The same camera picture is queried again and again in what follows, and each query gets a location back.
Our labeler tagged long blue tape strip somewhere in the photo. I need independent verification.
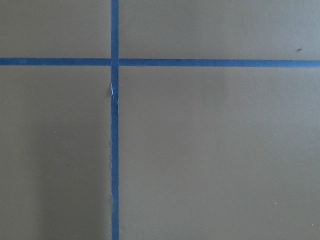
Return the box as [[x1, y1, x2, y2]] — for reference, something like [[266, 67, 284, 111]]
[[110, 0, 120, 240]]

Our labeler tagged crossing blue tape strip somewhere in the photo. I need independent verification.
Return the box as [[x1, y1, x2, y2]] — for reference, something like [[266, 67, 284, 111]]
[[0, 57, 320, 68]]

